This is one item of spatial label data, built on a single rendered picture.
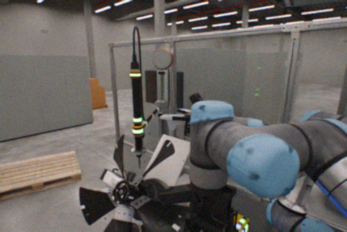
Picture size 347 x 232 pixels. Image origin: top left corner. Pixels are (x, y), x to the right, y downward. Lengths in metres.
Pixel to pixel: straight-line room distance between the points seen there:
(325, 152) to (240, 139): 0.13
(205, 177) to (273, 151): 0.16
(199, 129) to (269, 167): 0.14
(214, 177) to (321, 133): 0.18
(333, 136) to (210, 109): 0.18
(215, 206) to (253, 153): 0.19
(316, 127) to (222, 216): 0.22
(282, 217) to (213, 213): 0.63
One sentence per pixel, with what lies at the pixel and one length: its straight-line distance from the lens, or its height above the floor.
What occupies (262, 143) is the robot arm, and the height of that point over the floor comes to 1.76.
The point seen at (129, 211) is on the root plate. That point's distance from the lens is 1.19.
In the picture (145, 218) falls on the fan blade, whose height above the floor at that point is 1.18.
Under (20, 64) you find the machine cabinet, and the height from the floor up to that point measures 1.83.
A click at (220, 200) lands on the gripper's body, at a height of 1.61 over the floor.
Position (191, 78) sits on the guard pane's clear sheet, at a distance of 1.60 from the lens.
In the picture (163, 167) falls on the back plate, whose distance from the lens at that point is 1.38.
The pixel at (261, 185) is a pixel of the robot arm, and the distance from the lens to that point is 0.27.
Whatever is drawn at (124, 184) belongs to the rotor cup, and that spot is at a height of 1.25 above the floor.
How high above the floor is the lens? 1.85
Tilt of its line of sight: 15 degrees down
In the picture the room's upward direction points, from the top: straight up
